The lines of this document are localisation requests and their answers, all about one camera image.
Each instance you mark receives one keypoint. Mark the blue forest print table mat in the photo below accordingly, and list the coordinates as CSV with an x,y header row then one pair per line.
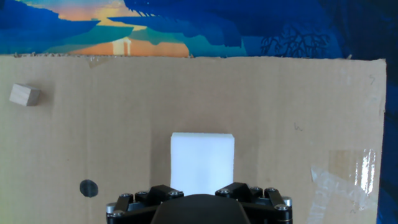
x,y
280,25

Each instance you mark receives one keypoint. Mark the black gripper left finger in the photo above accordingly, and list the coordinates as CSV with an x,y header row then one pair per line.
x,y
133,211

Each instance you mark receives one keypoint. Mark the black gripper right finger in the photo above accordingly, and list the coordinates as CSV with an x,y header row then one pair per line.
x,y
267,211

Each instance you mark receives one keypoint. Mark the small wooden cube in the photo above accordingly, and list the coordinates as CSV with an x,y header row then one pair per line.
x,y
24,95

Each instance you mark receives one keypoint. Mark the brown cardboard sheet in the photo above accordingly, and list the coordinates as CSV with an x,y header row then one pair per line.
x,y
124,124

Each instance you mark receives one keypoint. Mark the black ink spot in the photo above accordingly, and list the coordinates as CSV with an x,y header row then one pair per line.
x,y
89,188

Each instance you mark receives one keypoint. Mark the white rectangular sponge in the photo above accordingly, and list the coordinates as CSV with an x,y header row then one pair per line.
x,y
202,161

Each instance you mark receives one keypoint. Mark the clear adhesive tape piece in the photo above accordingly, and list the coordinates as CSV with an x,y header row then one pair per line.
x,y
335,189

